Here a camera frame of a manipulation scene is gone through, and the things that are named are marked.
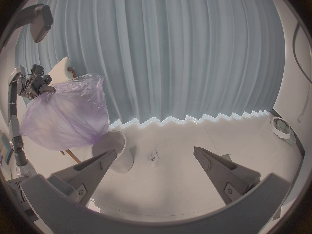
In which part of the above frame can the pale blue curtain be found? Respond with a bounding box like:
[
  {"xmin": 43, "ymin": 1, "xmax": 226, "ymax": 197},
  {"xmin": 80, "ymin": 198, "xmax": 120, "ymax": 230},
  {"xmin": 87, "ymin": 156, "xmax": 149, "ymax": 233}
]
[{"xmin": 15, "ymin": 0, "xmax": 286, "ymax": 131}]

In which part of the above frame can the white trash bin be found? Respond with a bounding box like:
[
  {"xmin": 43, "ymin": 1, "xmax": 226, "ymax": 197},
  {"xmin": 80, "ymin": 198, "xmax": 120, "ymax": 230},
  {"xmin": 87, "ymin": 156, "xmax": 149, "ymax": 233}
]
[{"xmin": 91, "ymin": 130, "xmax": 134, "ymax": 174}]

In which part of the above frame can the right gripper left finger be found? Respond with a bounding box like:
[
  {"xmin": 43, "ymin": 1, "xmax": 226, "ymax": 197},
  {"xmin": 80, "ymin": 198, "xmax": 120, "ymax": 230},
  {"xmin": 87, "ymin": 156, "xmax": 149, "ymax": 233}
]
[{"xmin": 47, "ymin": 149, "xmax": 117, "ymax": 208}]

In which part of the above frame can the black cable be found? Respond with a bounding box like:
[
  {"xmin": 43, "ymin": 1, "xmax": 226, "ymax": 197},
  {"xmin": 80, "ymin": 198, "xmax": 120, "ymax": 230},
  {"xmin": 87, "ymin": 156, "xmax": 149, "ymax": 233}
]
[{"xmin": 293, "ymin": 23, "xmax": 312, "ymax": 85}]

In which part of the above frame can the white paper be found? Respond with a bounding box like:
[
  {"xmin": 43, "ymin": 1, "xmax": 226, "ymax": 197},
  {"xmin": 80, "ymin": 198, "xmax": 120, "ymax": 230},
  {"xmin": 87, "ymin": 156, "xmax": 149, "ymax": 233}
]
[{"xmin": 146, "ymin": 150, "xmax": 159, "ymax": 167}]

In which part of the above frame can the white cushioned wooden chair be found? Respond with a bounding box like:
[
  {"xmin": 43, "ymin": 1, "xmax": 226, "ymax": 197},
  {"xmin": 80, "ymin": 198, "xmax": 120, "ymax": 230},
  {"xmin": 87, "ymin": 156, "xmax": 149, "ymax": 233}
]
[{"xmin": 47, "ymin": 56, "xmax": 82, "ymax": 165}]

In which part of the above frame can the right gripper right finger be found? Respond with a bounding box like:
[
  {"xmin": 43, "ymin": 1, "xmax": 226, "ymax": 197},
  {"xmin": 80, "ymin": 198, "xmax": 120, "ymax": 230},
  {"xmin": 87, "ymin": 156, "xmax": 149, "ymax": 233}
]
[{"xmin": 194, "ymin": 146, "xmax": 261, "ymax": 205}]

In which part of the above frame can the purple plastic bag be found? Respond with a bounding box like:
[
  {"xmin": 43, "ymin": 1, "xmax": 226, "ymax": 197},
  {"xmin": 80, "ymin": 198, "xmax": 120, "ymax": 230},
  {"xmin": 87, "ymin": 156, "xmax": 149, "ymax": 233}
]
[{"xmin": 20, "ymin": 73, "xmax": 110, "ymax": 151}]

